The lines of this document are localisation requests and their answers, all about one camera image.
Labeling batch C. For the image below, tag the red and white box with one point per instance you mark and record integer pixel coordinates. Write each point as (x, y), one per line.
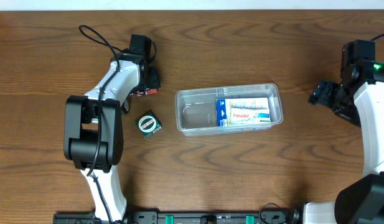
(147, 92)

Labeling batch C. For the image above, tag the black bottle white cap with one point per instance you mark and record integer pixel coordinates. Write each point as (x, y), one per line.
(125, 106)

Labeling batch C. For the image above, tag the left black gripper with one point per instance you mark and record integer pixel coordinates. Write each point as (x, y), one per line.
(155, 79)

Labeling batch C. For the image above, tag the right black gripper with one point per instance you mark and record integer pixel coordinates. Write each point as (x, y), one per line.
(321, 93)

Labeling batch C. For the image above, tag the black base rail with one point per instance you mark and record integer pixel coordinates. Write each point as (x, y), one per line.
(265, 216)

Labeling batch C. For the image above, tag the clear plastic container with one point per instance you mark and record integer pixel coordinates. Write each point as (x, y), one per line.
(196, 113)

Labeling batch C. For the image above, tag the white Panadol box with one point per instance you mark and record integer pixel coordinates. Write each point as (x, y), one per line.
(249, 116)

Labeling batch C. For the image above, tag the dark green square box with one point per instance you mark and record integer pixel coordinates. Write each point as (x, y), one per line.
(148, 124)

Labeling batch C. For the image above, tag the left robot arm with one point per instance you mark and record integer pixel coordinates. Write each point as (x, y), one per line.
(93, 134)

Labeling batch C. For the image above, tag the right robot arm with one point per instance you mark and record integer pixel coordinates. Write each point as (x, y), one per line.
(359, 99)

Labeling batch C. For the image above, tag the blue cooling patch box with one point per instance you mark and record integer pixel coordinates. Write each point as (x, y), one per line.
(223, 107)

